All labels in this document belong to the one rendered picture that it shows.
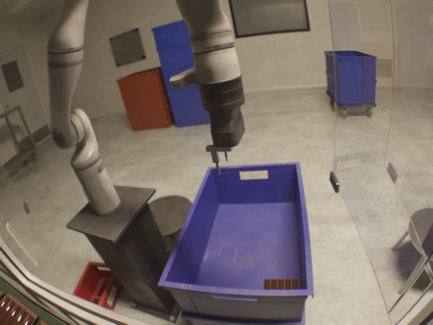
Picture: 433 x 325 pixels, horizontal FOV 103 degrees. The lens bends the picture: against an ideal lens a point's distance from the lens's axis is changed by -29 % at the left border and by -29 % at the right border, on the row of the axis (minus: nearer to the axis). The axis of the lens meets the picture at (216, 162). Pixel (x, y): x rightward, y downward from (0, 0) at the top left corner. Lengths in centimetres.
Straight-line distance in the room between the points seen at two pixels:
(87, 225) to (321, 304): 92
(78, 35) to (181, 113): 240
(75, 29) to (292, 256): 95
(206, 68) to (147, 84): 265
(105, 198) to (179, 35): 222
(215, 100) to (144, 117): 283
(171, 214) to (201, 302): 55
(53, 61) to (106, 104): 471
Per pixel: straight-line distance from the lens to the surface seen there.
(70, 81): 61
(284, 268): 89
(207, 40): 38
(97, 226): 76
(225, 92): 38
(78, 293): 129
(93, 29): 514
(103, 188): 73
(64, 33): 59
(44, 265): 181
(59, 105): 63
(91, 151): 70
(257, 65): 394
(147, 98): 308
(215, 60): 38
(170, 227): 109
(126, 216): 74
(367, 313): 110
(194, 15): 38
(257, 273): 88
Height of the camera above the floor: 96
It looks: 29 degrees down
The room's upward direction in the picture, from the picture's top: 12 degrees counter-clockwise
